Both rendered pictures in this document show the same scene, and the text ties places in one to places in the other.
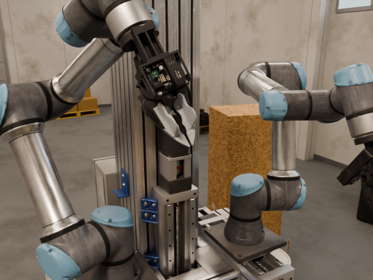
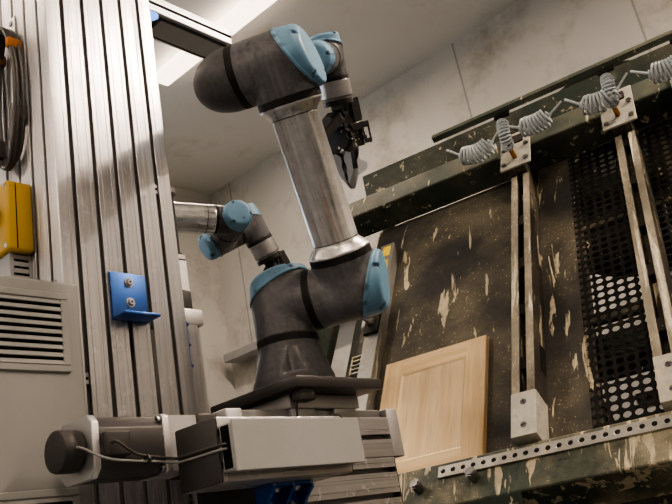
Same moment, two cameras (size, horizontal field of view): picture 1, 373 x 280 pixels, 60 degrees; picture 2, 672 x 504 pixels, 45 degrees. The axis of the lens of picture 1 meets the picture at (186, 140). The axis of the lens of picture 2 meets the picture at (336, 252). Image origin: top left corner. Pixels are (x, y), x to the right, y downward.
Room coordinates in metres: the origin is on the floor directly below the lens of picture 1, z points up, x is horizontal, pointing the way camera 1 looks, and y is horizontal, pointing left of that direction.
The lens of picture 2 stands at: (1.29, 1.62, 0.76)
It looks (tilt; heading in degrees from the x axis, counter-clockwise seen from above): 20 degrees up; 248
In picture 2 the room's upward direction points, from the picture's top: 11 degrees counter-clockwise
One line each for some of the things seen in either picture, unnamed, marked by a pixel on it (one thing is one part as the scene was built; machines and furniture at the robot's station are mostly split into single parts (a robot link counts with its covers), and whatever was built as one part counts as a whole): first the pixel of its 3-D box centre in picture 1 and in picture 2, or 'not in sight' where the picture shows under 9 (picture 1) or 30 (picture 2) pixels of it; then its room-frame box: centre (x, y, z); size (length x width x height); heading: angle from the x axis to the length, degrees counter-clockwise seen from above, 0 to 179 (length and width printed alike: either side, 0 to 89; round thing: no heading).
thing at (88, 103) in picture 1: (71, 101); not in sight; (8.35, 2.97, 0.35); 1.26 x 0.96 x 0.70; 119
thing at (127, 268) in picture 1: (115, 263); (291, 365); (0.84, 0.22, 1.09); 0.15 x 0.15 x 0.10
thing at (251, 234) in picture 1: (244, 223); not in sight; (1.08, -0.22, 1.09); 0.15 x 0.15 x 0.10
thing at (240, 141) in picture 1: (244, 183); not in sight; (2.50, -0.48, 0.63); 0.50 x 0.42 x 1.25; 105
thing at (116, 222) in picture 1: (111, 230); (285, 304); (0.84, 0.22, 1.20); 0.13 x 0.12 x 0.14; 143
